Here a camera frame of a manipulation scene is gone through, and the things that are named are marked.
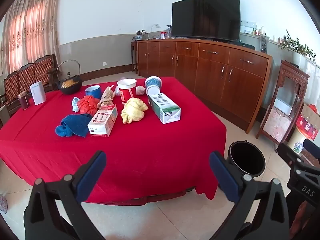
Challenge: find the light blue cloth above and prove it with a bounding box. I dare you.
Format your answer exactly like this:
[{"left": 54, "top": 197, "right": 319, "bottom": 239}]
[{"left": 71, "top": 96, "right": 82, "bottom": 113}]

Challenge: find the black soundbar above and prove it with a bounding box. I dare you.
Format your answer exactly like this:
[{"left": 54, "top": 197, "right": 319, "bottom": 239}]
[{"left": 212, "top": 39, "right": 256, "bottom": 51}]

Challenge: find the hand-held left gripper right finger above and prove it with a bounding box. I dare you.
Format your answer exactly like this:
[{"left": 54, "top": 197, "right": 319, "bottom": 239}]
[{"left": 209, "top": 151, "right": 290, "bottom": 240}]

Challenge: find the white floral bin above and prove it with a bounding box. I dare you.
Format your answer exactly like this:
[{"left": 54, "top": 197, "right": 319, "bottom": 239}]
[{"left": 287, "top": 127, "right": 308, "bottom": 153}]

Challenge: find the black flat television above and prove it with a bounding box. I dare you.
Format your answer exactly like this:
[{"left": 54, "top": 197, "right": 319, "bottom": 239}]
[{"left": 171, "top": 0, "right": 241, "bottom": 42}]

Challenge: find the beige cloth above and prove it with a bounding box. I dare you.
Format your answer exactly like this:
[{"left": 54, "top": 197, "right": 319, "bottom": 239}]
[{"left": 97, "top": 85, "right": 115, "bottom": 110}]

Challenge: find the clear plastic bag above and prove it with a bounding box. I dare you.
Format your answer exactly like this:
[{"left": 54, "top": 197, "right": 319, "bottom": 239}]
[{"left": 114, "top": 76, "right": 129, "bottom": 98}]

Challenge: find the green leafy branch plant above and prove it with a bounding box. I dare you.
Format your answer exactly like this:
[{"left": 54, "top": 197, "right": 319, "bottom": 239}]
[{"left": 279, "top": 30, "right": 318, "bottom": 63}]

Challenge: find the white box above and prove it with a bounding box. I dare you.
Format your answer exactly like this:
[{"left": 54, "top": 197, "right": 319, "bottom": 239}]
[{"left": 274, "top": 97, "right": 293, "bottom": 115}]

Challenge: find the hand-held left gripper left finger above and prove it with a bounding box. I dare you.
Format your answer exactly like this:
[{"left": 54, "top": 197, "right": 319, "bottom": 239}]
[{"left": 24, "top": 150, "right": 108, "bottom": 240}]

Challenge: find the black cast iron teapot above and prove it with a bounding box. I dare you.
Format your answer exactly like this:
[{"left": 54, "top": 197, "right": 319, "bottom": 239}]
[{"left": 55, "top": 59, "right": 83, "bottom": 95}]

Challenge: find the white tall canister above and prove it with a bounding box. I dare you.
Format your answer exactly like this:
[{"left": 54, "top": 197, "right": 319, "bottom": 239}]
[{"left": 29, "top": 81, "right": 47, "bottom": 105}]

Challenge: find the black trash bin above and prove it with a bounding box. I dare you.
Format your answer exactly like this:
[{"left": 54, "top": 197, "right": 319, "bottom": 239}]
[{"left": 227, "top": 141, "right": 266, "bottom": 180}]

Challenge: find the green and white carton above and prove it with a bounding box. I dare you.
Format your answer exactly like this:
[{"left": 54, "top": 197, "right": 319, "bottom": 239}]
[{"left": 147, "top": 93, "right": 182, "bottom": 124}]

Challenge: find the small dark wooden table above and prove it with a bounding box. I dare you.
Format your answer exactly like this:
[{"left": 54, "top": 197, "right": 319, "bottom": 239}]
[{"left": 131, "top": 41, "right": 139, "bottom": 74}]

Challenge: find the orange bag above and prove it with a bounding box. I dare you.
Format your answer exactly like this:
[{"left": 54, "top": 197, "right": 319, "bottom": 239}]
[{"left": 77, "top": 95, "right": 101, "bottom": 115}]

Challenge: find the dark red cylindrical canister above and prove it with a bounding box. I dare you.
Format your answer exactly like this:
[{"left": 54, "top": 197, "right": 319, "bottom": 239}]
[{"left": 17, "top": 92, "right": 30, "bottom": 110}]

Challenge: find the blue towel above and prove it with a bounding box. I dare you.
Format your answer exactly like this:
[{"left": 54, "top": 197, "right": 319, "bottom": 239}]
[{"left": 55, "top": 113, "right": 93, "bottom": 138}]

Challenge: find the red and white paper cup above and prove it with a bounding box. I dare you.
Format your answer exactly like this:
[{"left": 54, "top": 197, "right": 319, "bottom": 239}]
[{"left": 117, "top": 78, "right": 137, "bottom": 105}]

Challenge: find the carved wooden stand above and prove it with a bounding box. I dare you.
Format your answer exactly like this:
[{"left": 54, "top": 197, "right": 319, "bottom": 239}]
[{"left": 255, "top": 60, "right": 310, "bottom": 153}]

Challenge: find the yellow cloth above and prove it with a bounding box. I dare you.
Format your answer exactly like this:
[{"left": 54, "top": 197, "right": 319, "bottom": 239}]
[{"left": 120, "top": 98, "right": 149, "bottom": 124}]

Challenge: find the brown wooden sideboard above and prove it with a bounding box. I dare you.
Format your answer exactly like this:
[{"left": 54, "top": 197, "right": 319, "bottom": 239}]
[{"left": 137, "top": 39, "right": 273, "bottom": 134}]

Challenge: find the red cardboard box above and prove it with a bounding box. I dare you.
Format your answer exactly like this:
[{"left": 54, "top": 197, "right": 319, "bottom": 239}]
[{"left": 295, "top": 100, "right": 320, "bottom": 140}]

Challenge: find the red tablecloth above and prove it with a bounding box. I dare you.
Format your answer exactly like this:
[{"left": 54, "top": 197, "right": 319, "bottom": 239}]
[{"left": 0, "top": 76, "right": 227, "bottom": 205}]

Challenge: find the blue and white paper cup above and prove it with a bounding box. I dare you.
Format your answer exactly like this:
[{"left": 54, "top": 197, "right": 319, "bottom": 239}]
[{"left": 144, "top": 76, "right": 163, "bottom": 97}]

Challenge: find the red and white carton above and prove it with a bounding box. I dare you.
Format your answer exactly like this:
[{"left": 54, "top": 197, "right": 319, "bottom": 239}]
[{"left": 87, "top": 104, "right": 118, "bottom": 138}]

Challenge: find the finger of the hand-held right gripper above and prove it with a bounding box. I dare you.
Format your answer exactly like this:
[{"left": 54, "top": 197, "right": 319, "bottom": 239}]
[
  {"left": 277, "top": 143, "right": 320, "bottom": 174},
  {"left": 303, "top": 139, "right": 320, "bottom": 160}
]

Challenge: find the pink embroidered curtain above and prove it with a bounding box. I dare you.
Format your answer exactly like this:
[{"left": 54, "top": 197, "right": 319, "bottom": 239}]
[{"left": 0, "top": 0, "right": 63, "bottom": 75}]

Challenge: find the clear glass vase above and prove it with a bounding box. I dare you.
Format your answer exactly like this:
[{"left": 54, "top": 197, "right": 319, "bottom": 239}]
[{"left": 260, "top": 34, "right": 270, "bottom": 53}]

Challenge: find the wooden bench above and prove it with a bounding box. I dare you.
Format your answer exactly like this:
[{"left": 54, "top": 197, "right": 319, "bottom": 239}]
[{"left": 0, "top": 54, "right": 58, "bottom": 117}]

